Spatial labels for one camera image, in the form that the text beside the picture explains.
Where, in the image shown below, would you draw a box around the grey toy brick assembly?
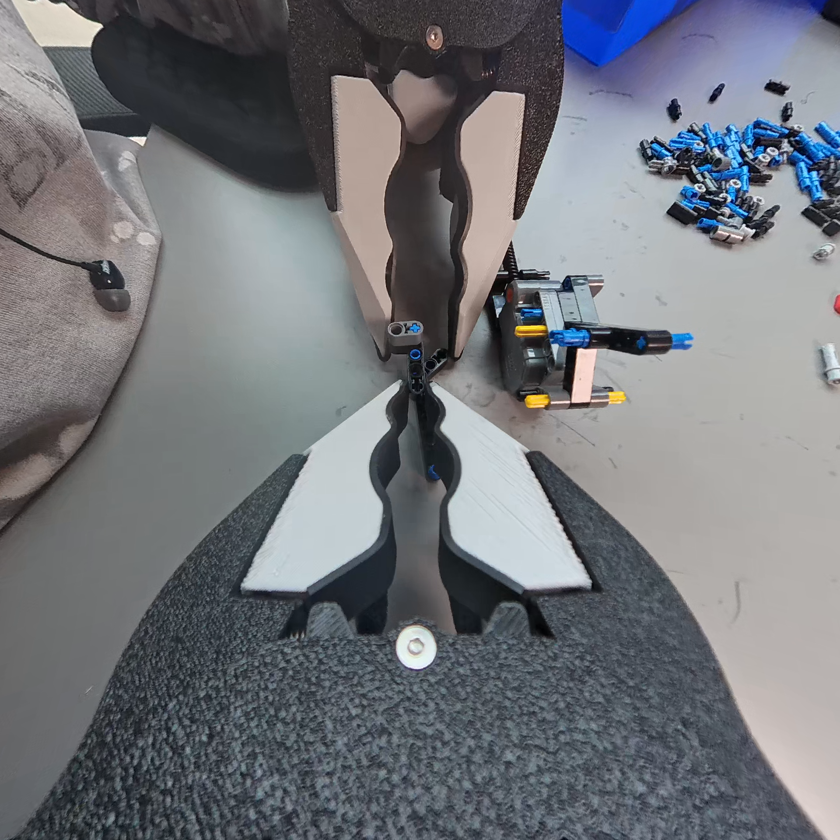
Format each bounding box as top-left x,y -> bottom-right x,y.
492,243 -> 694,412

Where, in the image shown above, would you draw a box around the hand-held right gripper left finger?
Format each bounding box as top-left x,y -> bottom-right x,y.
241,381 -> 403,595

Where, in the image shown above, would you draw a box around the black earphone with cable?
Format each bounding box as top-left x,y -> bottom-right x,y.
0,226 -> 132,313

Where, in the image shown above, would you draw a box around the pile of blue black pins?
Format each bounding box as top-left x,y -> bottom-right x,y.
639,118 -> 840,248

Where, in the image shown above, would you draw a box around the black mesh chair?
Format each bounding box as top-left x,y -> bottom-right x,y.
45,47 -> 149,120

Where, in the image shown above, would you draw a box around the person's left forearm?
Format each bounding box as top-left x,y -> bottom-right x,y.
105,0 -> 291,57

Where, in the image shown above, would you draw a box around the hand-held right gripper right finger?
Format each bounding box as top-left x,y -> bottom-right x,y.
430,382 -> 595,597

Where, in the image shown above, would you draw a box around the person's grey printed sweater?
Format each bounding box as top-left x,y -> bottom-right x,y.
0,0 -> 163,529

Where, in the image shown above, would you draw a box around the blue plastic bin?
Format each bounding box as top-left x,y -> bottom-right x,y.
563,0 -> 698,67

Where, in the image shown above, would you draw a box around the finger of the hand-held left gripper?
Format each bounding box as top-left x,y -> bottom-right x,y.
331,75 -> 404,361
448,88 -> 526,360

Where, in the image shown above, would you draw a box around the person's black pants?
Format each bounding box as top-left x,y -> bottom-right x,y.
91,25 -> 326,193

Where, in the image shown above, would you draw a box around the black toy brick beam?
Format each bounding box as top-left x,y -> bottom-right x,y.
406,348 -> 454,484

